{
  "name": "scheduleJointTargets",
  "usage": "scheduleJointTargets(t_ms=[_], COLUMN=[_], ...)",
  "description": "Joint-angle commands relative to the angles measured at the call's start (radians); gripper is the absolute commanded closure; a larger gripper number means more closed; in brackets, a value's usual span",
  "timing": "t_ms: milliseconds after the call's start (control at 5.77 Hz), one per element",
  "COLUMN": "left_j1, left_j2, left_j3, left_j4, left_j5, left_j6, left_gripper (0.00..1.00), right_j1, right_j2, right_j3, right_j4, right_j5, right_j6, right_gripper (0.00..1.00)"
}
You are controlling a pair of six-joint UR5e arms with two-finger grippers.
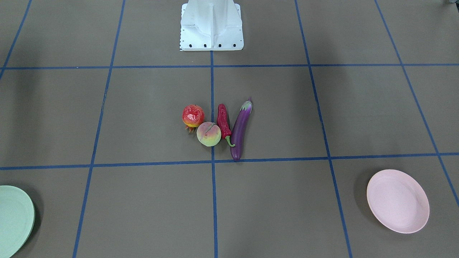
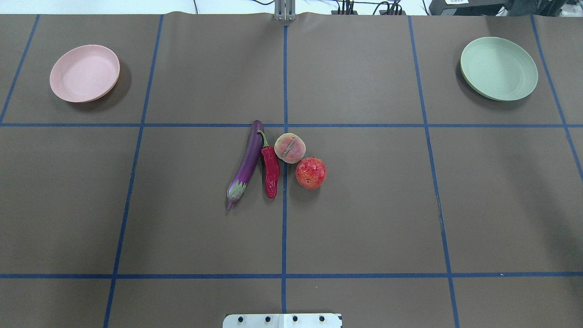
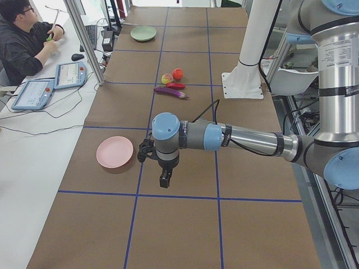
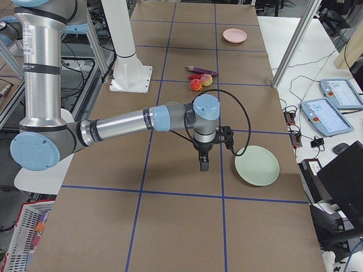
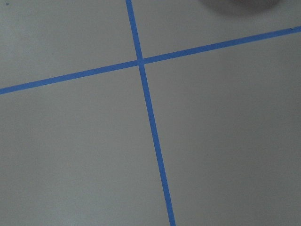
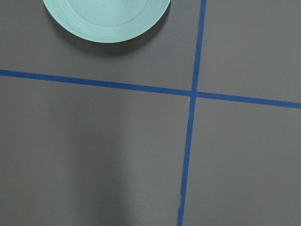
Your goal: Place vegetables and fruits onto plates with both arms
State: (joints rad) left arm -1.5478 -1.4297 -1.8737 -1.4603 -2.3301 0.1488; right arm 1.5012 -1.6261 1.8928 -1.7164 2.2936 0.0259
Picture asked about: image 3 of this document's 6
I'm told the front teach pendant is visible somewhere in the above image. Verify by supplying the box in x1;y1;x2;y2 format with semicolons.
11;79;54;110

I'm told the purple eggplant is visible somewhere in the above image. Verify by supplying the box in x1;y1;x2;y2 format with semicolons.
154;87;188;100

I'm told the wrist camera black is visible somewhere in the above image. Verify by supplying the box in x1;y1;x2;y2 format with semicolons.
137;139;158;163

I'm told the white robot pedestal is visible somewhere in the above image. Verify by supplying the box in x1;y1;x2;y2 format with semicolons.
222;0;282;99

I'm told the black keyboard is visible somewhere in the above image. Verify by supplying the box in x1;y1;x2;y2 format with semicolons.
85;25;97;50

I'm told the black computer mouse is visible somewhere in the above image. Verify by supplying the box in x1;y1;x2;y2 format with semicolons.
71;53;84;62

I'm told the aluminium frame post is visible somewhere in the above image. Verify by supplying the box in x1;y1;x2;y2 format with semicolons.
64;0;104;86

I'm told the red chili pepper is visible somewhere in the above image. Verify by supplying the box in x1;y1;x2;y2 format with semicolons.
163;82;186;90

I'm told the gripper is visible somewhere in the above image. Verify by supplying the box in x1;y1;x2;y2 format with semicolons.
158;159;179;187

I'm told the black power adapter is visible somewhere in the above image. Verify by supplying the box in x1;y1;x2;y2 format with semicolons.
102;31;114;52

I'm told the rear teach pendant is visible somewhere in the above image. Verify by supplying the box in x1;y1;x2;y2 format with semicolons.
54;61;87;90

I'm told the yellow-red peach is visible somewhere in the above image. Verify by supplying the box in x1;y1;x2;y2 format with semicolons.
161;73;174;85

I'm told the green plate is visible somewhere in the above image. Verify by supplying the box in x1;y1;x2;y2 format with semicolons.
130;26;157;42

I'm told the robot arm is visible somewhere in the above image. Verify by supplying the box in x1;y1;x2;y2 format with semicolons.
152;1;358;189

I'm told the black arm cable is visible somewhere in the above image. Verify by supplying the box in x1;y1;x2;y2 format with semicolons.
190;99;277;156

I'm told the pink plate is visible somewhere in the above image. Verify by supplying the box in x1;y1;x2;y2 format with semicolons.
96;136;134;169

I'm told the seated person in black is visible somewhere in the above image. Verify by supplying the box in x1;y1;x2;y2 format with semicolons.
1;1;65;86

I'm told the teach pendant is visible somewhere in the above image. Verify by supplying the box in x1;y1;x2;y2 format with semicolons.
11;79;54;110
54;61;87;90

